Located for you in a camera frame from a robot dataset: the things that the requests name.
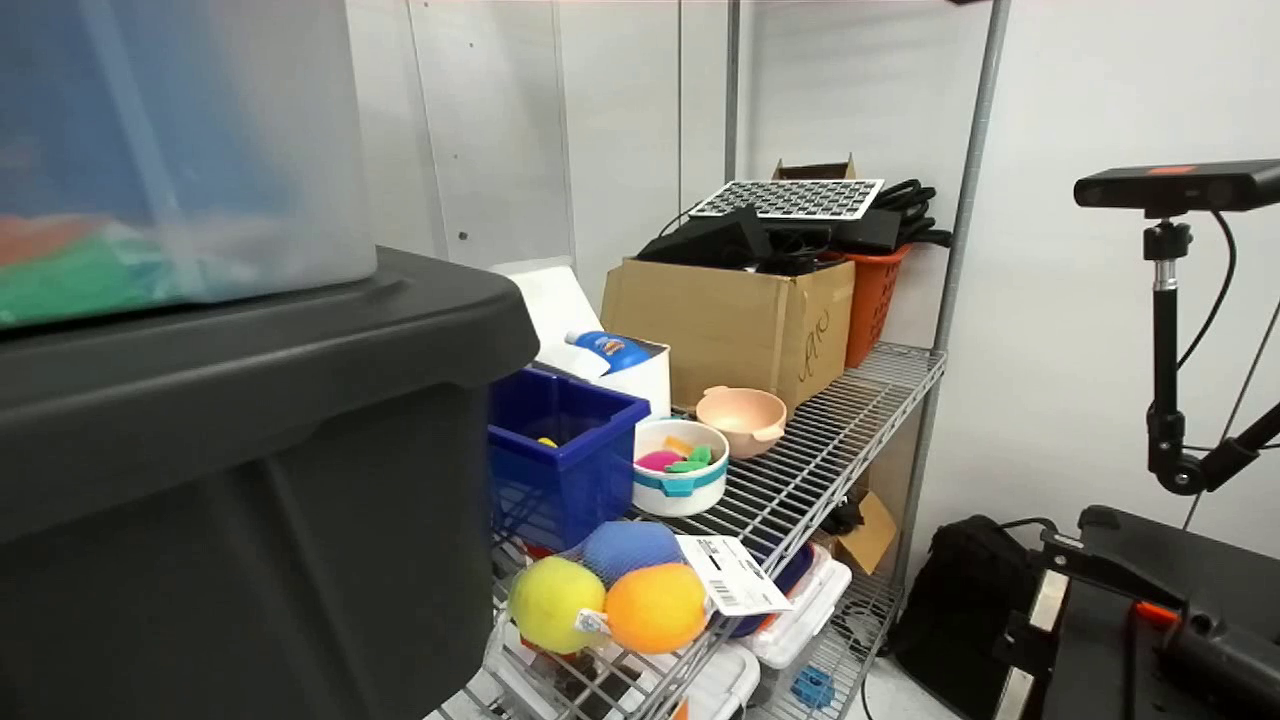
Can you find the netted pack of squish balls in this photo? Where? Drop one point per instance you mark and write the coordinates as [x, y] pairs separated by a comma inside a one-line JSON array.
[[639, 585]]

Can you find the black plastic storage bin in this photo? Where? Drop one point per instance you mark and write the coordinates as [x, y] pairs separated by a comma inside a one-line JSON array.
[[265, 509]]

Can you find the white open cardboard box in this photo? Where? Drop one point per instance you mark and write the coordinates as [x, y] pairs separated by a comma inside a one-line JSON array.
[[582, 346]]

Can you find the white teal-rimmed toy bowl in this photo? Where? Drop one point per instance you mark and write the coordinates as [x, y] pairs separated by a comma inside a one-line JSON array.
[[677, 464]]

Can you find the blue plastic basket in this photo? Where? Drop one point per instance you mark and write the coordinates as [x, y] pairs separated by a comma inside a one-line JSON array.
[[558, 459]]

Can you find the pink plastic bowl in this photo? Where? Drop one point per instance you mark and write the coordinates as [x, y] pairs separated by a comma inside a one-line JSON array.
[[748, 416]]

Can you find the black electronics with grid panel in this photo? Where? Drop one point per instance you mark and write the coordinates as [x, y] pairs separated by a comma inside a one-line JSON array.
[[796, 217]]

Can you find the white plastic case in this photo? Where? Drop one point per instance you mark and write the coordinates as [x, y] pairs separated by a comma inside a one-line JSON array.
[[812, 603]]

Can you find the small brown cardboard box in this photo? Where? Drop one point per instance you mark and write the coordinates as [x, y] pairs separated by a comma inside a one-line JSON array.
[[862, 534]]

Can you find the black bag on floor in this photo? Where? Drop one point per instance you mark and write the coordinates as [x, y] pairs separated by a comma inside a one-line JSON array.
[[964, 616]]

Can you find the clear plastic storage tote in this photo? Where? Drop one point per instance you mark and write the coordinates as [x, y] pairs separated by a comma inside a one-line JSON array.
[[175, 155]]

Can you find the black table with clamps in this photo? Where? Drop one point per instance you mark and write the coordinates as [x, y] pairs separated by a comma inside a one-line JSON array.
[[1140, 622]]

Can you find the wire metal shelving rack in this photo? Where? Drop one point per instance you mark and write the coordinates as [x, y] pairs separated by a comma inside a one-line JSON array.
[[918, 81]]

